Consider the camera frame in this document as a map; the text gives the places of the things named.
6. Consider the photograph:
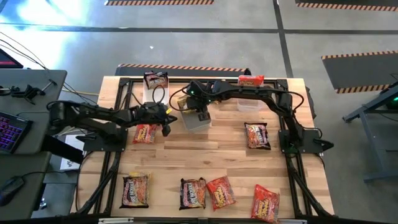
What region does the dark tablet screen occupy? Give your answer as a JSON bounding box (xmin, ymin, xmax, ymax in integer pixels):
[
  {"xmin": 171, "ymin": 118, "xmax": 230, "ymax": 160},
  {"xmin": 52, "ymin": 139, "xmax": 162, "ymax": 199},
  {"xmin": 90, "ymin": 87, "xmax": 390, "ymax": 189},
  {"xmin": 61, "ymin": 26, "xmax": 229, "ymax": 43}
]
[{"xmin": 0, "ymin": 48, "xmax": 24, "ymax": 70}]

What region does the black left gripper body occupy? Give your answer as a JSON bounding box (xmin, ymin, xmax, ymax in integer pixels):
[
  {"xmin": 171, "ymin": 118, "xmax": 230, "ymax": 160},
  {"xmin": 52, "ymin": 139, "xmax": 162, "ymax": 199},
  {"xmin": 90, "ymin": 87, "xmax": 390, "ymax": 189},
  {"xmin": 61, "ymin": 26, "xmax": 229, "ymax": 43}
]
[{"xmin": 134, "ymin": 102, "xmax": 171, "ymax": 126}]

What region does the black aluminium table frame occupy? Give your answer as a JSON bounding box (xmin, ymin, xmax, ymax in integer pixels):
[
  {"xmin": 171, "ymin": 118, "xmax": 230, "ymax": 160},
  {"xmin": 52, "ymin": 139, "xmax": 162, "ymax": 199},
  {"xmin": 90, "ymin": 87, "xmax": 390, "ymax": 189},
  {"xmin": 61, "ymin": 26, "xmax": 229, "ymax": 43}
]
[{"xmin": 70, "ymin": 76, "xmax": 336, "ymax": 220}]

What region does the orange spicy noodle packet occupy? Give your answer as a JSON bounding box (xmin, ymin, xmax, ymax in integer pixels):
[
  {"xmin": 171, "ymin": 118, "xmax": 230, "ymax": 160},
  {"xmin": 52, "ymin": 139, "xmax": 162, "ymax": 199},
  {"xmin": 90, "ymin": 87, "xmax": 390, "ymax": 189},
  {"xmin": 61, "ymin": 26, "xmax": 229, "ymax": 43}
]
[
  {"xmin": 251, "ymin": 184, "xmax": 281, "ymax": 224},
  {"xmin": 132, "ymin": 123, "xmax": 160, "ymax": 145},
  {"xmin": 206, "ymin": 175, "xmax": 237, "ymax": 212},
  {"xmin": 238, "ymin": 74, "xmax": 266, "ymax": 87}
]

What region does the grey desk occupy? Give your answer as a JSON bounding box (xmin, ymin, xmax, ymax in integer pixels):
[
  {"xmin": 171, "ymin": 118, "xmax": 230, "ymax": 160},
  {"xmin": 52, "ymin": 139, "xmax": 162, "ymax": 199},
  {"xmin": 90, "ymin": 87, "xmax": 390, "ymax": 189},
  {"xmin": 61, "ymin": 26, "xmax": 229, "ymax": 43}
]
[{"xmin": 0, "ymin": 68, "xmax": 68, "ymax": 220}]

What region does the clear plastic bin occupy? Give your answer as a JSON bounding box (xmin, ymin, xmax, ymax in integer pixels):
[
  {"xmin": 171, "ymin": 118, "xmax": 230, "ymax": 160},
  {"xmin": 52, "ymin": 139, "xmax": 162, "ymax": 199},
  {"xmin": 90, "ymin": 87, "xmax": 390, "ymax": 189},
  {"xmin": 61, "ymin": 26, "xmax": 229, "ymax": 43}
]
[{"xmin": 236, "ymin": 74, "xmax": 265, "ymax": 113}]

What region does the black fire noodle packet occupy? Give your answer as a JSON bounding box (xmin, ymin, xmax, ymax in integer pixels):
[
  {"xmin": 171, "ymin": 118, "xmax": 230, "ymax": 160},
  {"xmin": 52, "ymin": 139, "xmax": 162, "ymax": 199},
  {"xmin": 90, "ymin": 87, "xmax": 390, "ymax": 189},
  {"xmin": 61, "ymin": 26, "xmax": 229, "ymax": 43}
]
[
  {"xmin": 244, "ymin": 121, "xmax": 272, "ymax": 151},
  {"xmin": 119, "ymin": 173, "xmax": 150, "ymax": 209},
  {"xmin": 144, "ymin": 71, "xmax": 169, "ymax": 90},
  {"xmin": 179, "ymin": 177, "xmax": 207, "ymax": 211}
]

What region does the black computer mouse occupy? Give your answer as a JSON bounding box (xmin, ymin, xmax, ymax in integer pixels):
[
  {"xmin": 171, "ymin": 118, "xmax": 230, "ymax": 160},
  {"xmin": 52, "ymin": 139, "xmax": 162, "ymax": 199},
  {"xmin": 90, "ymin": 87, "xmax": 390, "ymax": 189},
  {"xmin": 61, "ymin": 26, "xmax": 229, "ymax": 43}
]
[{"xmin": 0, "ymin": 175, "xmax": 25, "ymax": 207}]

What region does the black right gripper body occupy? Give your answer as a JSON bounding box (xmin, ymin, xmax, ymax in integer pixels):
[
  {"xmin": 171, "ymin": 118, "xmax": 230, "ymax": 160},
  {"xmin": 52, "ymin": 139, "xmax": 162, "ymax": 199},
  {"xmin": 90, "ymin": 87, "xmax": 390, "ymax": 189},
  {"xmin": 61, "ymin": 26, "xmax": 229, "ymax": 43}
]
[{"xmin": 186, "ymin": 80, "xmax": 215, "ymax": 113}]

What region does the grey-blue desk frame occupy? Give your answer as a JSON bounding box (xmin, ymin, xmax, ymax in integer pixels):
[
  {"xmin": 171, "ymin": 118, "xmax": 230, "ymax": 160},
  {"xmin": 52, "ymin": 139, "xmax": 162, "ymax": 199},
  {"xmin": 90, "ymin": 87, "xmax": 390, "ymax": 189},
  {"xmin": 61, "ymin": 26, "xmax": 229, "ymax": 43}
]
[{"xmin": 341, "ymin": 81, "xmax": 398, "ymax": 184}]

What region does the white metal bracket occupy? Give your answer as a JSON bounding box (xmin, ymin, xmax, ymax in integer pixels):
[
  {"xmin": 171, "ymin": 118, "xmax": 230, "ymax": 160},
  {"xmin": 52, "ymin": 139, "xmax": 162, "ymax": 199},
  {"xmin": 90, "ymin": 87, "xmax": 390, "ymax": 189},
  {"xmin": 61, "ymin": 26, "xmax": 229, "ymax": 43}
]
[{"xmin": 98, "ymin": 217, "xmax": 134, "ymax": 224}]

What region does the purple backlit keyboard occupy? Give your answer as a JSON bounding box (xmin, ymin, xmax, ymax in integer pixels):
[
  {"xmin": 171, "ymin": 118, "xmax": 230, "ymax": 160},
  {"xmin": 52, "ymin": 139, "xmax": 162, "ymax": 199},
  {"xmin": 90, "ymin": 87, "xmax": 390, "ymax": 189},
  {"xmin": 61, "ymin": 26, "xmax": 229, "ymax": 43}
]
[{"xmin": 0, "ymin": 111, "xmax": 34, "ymax": 155}]

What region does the black clamp tool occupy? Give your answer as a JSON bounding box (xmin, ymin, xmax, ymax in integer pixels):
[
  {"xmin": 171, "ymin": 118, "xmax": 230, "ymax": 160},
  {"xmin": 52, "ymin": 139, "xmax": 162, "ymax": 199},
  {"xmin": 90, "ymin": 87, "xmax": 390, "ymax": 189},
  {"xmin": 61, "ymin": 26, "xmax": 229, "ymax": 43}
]
[{"xmin": 11, "ymin": 84, "xmax": 46, "ymax": 105}]

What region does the white paper sheet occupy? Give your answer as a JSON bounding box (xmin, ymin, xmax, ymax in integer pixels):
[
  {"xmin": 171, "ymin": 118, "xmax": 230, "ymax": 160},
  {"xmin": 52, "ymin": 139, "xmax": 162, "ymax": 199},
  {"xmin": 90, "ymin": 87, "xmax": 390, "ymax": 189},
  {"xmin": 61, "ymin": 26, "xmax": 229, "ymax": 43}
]
[{"xmin": 60, "ymin": 134, "xmax": 85, "ymax": 171}]

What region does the black orange-striped floor mat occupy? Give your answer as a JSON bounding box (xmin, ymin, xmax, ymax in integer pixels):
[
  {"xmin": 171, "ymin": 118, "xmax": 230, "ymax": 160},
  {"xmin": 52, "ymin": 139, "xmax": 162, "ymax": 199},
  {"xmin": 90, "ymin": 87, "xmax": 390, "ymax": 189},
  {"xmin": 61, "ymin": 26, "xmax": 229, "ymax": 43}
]
[
  {"xmin": 294, "ymin": 0, "xmax": 398, "ymax": 12},
  {"xmin": 321, "ymin": 50, "xmax": 398, "ymax": 95},
  {"xmin": 104, "ymin": 0, "xmax": 215, "ymax": 6},
  {"xmin": 114, "ymin": 63, "xmax": 252, "ymax": 77}
]

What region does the black flat board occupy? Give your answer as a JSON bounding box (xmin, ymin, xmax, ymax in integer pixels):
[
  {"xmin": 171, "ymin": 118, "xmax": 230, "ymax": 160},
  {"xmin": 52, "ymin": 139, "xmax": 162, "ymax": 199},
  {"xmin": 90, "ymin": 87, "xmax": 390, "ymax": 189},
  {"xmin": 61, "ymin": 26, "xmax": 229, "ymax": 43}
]
[{"xmin": 40, "ymin": 134, "xmax": 85, "ymax": 165}]

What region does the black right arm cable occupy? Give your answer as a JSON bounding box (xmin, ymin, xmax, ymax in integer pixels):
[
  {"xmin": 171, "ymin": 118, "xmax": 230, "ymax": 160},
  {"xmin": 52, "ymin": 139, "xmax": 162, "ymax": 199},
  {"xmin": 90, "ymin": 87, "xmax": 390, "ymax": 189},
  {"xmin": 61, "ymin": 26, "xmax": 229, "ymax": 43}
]
[{"xmin": 169, "ymin": 85, "xmax": 191, "ymax": 112}]

